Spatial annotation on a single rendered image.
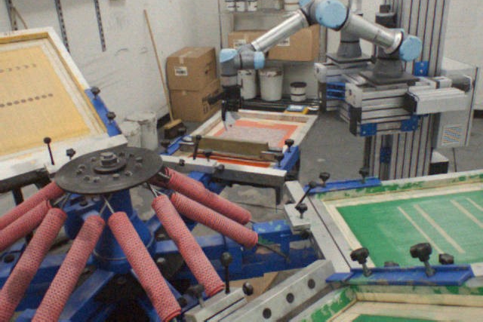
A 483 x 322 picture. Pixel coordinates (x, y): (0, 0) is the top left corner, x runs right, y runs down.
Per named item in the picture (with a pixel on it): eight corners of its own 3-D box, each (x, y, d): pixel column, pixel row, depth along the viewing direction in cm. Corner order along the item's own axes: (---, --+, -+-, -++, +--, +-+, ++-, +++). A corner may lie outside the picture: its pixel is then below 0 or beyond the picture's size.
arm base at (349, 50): (355, 52, 279) (356, 36, 275) (366, 56, 265) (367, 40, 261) (332, 53, 277) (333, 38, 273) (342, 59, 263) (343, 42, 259)
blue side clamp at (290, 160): (288, 157, 215) (287, 144, 212) (298, 158, 213) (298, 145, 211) (269, 185, 189) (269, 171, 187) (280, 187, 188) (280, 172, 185)
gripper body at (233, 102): (238, 113, 198) (237, 87, 193) (220, 111, 201) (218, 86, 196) (244, 108, 204) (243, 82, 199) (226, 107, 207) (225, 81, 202)
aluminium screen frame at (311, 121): (223, 114, 275) (223, 108, 273) (318, 121, 254) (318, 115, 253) (157, 168, 208) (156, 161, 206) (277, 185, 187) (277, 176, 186)
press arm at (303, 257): (479, 235, 162) (481, 222, 160) (490, 245, 157) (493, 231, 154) (133, 283, 147) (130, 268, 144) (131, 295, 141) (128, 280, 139)
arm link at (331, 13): (412, 37, 214) (315, -8, 197) (430, 42, 200) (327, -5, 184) (401, 60, 217) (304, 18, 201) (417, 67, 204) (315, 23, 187)
